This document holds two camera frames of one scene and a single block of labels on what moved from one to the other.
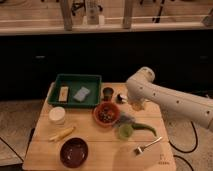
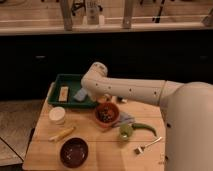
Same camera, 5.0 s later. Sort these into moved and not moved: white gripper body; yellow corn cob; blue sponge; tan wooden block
Moved: white gripper body
Not moved: blue sponge; yellow corn cob; tan wooden block
